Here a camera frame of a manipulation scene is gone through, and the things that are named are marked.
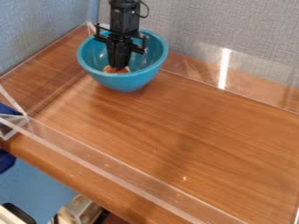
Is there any black cable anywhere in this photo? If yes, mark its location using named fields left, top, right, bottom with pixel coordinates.
left=134, top=0, right=150, bottom=19

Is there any black and white object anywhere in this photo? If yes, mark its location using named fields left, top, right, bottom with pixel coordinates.
left=0, top=203, right=37, bottom=224

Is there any clear acrylic barrier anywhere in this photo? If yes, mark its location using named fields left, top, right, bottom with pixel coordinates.
left=0, top=24, right=299, bottom=224

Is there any clear plastic container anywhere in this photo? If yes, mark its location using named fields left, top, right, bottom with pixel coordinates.
left=57, top=194, right=102, bottom=224

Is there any blue clamp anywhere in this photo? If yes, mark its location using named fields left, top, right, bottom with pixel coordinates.
left=0, top=102, right=21, bottom=174

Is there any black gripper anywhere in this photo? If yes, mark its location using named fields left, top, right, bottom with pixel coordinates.
left=94, top=0, right=148, bottom=69

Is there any blue bowl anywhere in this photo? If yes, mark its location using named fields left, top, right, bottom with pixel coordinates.
left=76, top=30, right=168, bottom=92

